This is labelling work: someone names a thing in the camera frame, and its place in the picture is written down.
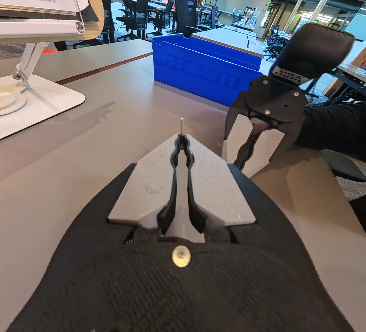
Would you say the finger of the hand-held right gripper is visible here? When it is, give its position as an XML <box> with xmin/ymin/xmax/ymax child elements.
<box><xmin>222</xmin><ymin>113</ymin><xmax>255</xmax><ymax>170</ymax></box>
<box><xmin>242</xmin><ymin>119</ymin><xmax>286</xmax><ymax>179</ymax></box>

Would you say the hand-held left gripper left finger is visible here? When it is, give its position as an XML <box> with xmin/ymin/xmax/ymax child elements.
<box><xmin>108</xmin><ymin>134</ymin><xmax>182</xmax><ymax>236</ymax></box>

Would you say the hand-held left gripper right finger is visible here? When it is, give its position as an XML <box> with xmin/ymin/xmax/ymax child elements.
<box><xmin>183</xmin><ymin>134</ymin><xmax>256</xmax><ymax>243</ymax></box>

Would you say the person's right forearm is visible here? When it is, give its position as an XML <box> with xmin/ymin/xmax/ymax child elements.
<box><xmin>295</xmin><ymin>102</ymin><xmax>366</xmax><ymax>162</ymax></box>

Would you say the black office chair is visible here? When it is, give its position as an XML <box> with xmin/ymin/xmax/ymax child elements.
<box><xmin>94</xmin><ymin>0</ymin><xmax>115</xmax><ymax>44</ymax></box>
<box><xmin>147</xmin><ymin>0</ymin><xmax>176</xmax><ymax>37</ymax></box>
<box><xmin>173</xmin><ymin>0</ymin><xmax>204</xmax><ymax>39</ymax></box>
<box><xmin>116</xmin><ymin>0</ymin><xmax>151</xmax><ymax>42</ymax></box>
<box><xmin>262</xmin><ymin>25</ymin><xmax>287</xmax><ymax>61</ymax></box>

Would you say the blue plastic bin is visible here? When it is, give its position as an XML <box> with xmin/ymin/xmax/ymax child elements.
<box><xmin>152</xmin><ymin>33</ymin><xmax>263</xmax><ymax>107</ymax></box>

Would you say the grey office chair seat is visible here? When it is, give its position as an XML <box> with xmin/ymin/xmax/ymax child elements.
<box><xmin>320</xmin><ymin>149</ymin><xmax>366</xmax><ymax>183</ymax></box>

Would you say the black coiled cable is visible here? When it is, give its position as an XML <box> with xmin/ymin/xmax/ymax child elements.
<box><xmin>308</xmin><ymin>78</ymin><xmax>321</xmax><ymax>104</ymax></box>

